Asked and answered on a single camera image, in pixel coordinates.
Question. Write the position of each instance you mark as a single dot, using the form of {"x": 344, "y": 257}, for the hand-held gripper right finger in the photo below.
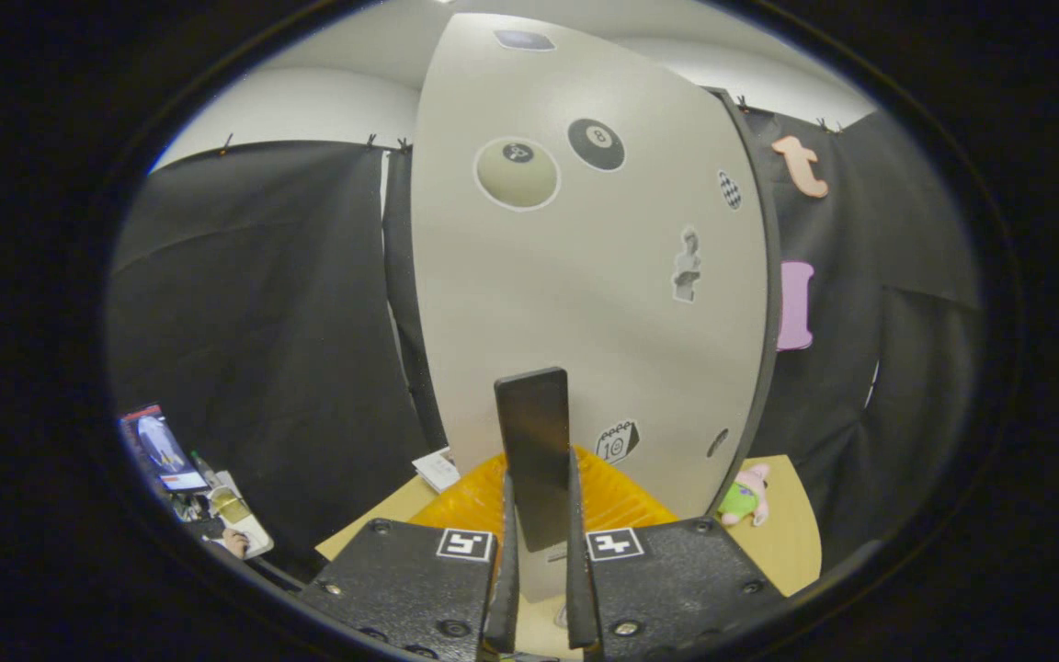
{"x": 580, "y": 598}

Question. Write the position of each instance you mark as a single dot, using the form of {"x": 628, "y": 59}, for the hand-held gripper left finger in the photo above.
{"x": 502, "y": 588}

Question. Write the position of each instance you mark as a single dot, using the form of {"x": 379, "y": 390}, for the beige shoe cabinet door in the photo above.
{"x": 585, "y": 303}

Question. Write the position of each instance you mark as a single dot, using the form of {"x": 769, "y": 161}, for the grey shoe cabinet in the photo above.
{"x": 773, "y": 303}

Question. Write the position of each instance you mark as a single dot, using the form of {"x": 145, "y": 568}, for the white book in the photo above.
{"x": 438, "y": 471}

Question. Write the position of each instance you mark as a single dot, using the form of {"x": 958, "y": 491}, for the pink green plush toy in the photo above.
{"x": 743, "y": 496}

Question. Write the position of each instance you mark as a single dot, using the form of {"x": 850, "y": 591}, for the white desk clutter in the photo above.
{"x": 240, "y": 524}

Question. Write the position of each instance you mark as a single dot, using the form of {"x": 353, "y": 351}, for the computer monitor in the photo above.
{"x": 162, "y": 450}

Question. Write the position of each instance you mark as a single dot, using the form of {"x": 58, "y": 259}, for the black backdrop cloth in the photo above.
{"x": 263, "y": 303}

